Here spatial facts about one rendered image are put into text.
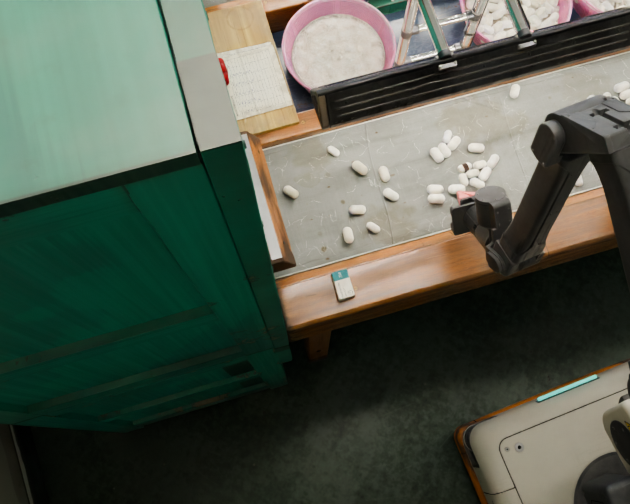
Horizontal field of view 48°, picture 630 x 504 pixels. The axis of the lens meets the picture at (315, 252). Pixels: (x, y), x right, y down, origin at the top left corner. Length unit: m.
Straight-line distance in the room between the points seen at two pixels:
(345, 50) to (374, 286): 0.58
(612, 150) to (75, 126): 0.65
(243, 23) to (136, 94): 1.24
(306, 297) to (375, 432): 0.83
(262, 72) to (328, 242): 0.42
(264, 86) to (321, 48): 0.19
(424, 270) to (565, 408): 0.71
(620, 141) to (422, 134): 0.77
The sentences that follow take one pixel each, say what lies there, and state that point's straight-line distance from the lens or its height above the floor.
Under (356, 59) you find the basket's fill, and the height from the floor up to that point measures 0.73.
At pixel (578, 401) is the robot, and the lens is 2.06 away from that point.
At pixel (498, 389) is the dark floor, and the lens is 2.29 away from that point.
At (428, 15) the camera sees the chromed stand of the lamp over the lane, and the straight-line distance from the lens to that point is 1.33.
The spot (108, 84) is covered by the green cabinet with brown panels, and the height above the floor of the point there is 1.79.
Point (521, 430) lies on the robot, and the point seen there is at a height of 0.28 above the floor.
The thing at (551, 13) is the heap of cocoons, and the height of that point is 0.73.
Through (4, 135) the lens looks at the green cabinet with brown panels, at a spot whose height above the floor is 1.79.
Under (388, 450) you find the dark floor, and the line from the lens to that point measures 2.22.
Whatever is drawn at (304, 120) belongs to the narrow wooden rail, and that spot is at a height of 0.76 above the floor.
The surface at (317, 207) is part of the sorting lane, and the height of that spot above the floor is 0.74.
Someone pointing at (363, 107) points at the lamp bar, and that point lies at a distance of 1.28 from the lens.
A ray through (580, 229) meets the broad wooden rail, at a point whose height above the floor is 0.76.
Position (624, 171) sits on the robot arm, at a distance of 0.95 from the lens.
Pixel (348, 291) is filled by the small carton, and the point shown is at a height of 0.79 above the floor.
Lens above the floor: 2.21
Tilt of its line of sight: 74 degrees down
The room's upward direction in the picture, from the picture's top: 1 degrees clockwise
